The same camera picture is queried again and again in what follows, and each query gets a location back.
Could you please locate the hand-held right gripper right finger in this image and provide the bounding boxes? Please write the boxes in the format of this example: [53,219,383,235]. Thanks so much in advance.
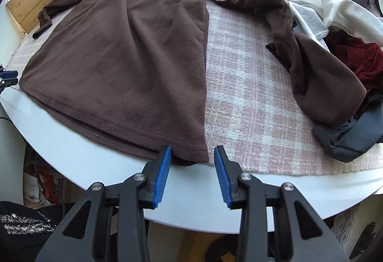
[214,145,349,262]

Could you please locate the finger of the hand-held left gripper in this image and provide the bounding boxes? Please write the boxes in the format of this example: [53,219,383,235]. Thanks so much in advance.
[0,63,18,92]

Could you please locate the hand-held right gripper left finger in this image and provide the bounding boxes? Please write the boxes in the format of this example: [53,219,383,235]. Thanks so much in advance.
[35,145,173,262]

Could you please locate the brown fleece garment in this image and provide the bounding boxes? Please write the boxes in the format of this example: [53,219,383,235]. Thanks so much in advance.
[18,0,367,167]

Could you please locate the pink white plaid blanket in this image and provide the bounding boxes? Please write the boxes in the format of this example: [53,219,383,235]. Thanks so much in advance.
[10,0,383,176]

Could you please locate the red white plastic bags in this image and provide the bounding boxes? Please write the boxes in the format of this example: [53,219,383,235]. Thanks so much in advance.
[23,154,66,206]

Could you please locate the dark grey cloth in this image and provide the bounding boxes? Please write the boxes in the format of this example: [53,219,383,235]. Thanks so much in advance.
[312,91,383,163]

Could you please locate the white lace cloth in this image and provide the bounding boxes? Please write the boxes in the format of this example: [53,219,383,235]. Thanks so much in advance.
[331,205,360,247]

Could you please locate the black tweed garment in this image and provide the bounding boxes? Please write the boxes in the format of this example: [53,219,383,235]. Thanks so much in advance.
[0,201,75,262]

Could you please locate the dark red cloth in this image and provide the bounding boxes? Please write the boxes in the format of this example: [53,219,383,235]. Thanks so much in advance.
[325,30,383,92]

